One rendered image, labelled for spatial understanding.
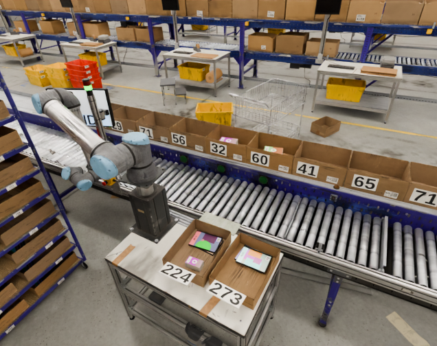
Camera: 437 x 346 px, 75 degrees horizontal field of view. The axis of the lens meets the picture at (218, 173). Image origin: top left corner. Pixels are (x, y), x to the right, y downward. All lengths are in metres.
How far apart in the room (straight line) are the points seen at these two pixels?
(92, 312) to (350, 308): 2.09
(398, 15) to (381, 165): 4.27
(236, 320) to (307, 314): 1.05
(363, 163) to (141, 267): 1.84
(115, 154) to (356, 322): 2.15
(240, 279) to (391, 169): 1.47
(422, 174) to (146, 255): 2.07
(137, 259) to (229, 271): 0.59
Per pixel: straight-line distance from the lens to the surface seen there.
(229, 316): 1.69
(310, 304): 2.68
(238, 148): 2.43
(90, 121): 2.52
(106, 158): 1.60
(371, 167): 2.58
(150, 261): 1.95
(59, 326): 2.84
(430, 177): 2.63
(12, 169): 2.33
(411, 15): 6.49
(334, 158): 2.57
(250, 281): 1.79
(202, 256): 1.90
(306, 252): 2.01
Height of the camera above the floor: 2.25
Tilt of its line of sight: 35 degrees down
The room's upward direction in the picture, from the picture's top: 2 degrees counter-clockwise
